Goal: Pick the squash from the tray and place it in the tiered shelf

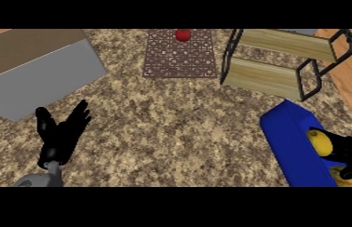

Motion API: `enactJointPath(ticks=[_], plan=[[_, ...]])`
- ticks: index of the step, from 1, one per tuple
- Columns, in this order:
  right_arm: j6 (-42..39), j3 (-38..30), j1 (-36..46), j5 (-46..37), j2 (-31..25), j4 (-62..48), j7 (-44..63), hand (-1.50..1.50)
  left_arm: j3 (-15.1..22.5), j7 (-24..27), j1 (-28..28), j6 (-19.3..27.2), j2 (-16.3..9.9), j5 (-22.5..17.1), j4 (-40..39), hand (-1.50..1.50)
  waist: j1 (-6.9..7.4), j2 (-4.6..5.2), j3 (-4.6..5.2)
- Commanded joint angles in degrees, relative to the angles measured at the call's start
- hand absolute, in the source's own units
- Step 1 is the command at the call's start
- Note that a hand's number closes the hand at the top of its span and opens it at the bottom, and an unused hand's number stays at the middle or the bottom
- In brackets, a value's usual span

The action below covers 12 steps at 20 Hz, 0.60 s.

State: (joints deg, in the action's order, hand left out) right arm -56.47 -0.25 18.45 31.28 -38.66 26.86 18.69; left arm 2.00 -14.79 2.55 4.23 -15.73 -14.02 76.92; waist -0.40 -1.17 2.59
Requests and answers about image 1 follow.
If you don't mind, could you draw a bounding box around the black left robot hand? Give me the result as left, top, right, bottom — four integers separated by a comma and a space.
34, 99, 92, 170

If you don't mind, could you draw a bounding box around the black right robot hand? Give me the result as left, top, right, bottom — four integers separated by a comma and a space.
309, 127, 352, 181

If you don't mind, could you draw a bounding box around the yellow squash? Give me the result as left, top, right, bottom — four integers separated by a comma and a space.
305, 129, 335, 157

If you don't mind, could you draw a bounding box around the blue tray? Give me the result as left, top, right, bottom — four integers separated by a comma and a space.
259, 99, 352, 188

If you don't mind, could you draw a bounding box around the grey and brown box appliance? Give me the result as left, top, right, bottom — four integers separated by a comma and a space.
0, 28, 110, 122

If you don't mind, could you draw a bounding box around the brown patterned placemat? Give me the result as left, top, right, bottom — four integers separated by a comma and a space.
142, 28, 219, 79

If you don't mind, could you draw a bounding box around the red pepper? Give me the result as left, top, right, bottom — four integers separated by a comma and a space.
175, 28, 193, 43

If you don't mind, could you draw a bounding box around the tiered wooden shelf black frame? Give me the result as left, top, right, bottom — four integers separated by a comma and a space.
219, 28, 352, 102

